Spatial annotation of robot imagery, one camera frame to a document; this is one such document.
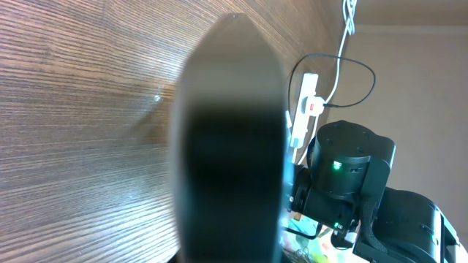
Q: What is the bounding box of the blue Galaxy smartphone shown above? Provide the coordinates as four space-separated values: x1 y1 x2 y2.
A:
169 13 288 262

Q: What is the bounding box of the black charging cable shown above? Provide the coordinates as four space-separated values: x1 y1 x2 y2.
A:
287 53 377 121

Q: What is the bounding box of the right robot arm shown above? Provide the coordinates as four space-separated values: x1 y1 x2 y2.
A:
287 121 467 262

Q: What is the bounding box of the white USB charger plug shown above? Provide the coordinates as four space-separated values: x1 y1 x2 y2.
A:
303 96 325 117

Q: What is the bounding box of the white power strip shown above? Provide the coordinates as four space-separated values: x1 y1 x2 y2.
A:
290 72 319 148

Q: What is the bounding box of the white power strip cord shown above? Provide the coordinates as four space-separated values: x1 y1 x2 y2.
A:
292 21 354 166

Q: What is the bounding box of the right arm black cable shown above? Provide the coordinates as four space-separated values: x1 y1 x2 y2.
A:
280 221 324 240

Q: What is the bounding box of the white cables top right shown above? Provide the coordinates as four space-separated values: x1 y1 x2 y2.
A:
341 0 358 36

